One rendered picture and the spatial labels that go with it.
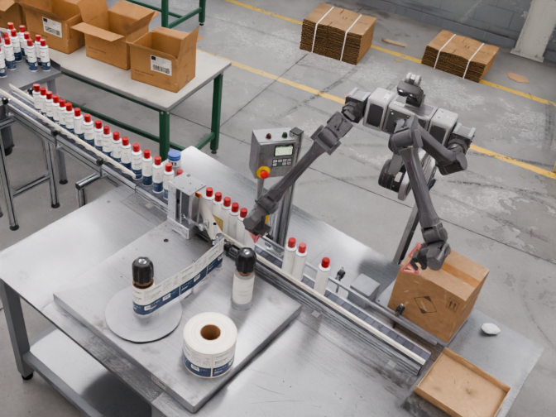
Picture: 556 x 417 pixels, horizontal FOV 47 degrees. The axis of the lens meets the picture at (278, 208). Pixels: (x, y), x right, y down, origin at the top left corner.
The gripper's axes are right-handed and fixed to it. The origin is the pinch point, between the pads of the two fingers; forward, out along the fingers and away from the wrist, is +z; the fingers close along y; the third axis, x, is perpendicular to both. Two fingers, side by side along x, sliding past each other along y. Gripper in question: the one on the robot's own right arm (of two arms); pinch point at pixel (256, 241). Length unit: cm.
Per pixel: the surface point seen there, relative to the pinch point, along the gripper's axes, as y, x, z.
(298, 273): 21.8, 4.0, 7.8
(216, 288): -1.8, -23.0, 13.8
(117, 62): -191, 92, 21
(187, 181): -39.3, -2.4, -12.4
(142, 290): -11, -57, -4
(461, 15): -117, 536, 79
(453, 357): 94, 18, 17
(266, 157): -5.5, 8.1, -38.3
